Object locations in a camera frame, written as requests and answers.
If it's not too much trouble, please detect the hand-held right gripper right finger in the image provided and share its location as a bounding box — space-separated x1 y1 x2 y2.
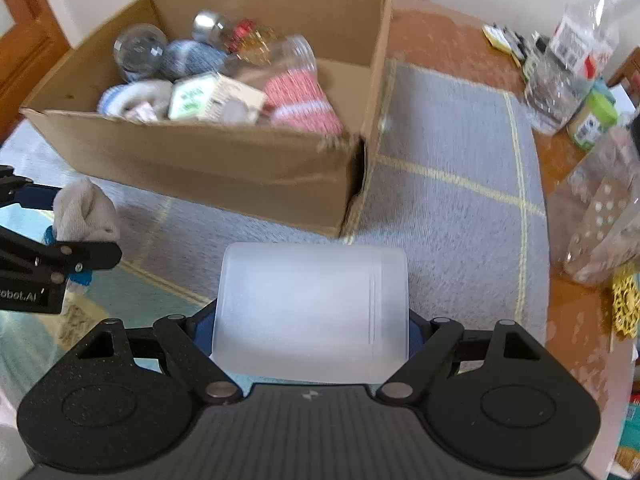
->
377 310 546 404

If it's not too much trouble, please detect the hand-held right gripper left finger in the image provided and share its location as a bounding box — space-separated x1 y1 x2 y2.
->
75 299 241 404

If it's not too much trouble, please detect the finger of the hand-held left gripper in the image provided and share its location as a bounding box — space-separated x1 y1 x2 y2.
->
0 225 123 286
0 164 63 211

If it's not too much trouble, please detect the white knit sock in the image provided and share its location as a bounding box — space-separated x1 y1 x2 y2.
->
50 177 122 246

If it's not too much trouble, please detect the white frosted plastic bottle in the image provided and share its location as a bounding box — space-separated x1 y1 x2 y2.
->
209 242 411 386

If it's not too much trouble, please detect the white sock with blue stripe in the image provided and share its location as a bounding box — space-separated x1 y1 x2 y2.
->
96 80 173 118

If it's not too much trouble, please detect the brown cardboard box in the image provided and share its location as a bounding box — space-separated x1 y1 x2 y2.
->
19 0 396 238

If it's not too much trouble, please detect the clear jar with dark contents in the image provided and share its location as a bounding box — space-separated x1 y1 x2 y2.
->
112 23 168 83

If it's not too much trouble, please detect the blue grey sock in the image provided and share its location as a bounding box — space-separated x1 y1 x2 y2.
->
160 40 228 81

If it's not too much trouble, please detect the beige carton box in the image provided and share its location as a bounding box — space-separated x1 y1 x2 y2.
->
210 74 268 126

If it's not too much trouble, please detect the pink knit sock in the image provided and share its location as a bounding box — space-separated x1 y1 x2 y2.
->
262 67 346 137

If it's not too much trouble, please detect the clear bottle of yellow capsules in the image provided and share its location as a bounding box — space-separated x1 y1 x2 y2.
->
192 10 281 66

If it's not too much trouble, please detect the wooden door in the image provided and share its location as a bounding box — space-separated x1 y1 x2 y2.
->
0 0 71 136

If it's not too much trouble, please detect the blue checked table mat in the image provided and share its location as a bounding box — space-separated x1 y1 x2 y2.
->
0 60 551 411

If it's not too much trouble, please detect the clear plastic storage container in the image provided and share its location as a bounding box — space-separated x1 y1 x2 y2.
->
547 127 640 288

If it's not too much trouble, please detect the gold filigree ornament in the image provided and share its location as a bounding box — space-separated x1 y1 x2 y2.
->
611 265 640 338

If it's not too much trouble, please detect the small green-lid bottle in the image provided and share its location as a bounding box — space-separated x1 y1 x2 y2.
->
567 91 620 150

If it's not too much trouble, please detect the yellow sticky notepad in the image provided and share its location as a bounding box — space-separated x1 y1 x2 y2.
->
483 26 512 54

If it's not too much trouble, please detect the bunch of pens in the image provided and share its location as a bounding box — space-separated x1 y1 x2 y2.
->
504 29 548 69

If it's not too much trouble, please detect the clear plastic water bottle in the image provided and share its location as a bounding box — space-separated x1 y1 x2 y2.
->
525 0 621 136

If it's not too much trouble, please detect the wooden chair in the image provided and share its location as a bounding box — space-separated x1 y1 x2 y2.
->
607 47 640 106

